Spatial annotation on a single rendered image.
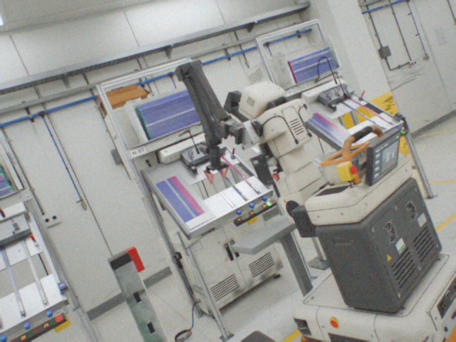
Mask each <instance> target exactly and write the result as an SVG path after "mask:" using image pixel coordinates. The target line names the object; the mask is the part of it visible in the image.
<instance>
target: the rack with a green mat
mask: <svg viewBox="0 0 456 342"><path fill-rule="evenodd" d="M108 263H109V265H110V268H111V269H112V273H113V275H114V277H115V280H116V281H117V283H118V286H119V288H120V290H121V293H122V295H123V297H124V298H125V301H126V303H127V305H128V307H129V309H130V312H131V314H132V315H133V318H134V320H135V324H136V326H137V328H138V330H139V332H140V335H141V337H142V339H143V341H144V342H169V341H168V339H167V336H166V335H165V332H164V330H163V328H162V326H161V323H160V321H159V319H158V317H157V314H156V313H155V310H154V308H153V306H152V304H151V301H150V299H149V296H148V293H147V291H146V289H145V286H144V284H143V283H142V280H141V278H140V276H139V273H138V271H137V269H136V268H135V265H134V263H133V261H132V258H131V256H130V254H129V252H127V251H125V250H123V251H121V252H120V253H118V254H116V255H114V256H112V257H110V258H109V259H108ZM240 342H276V341H275V340H273V339H271V338H270V337H268V336H266V335H264V334H263V333H261V332H260V331H255V332H253V333H251V334H250V335H249V336H247V337H246V338H244V339H243V340H242V341H240Z"/></svg>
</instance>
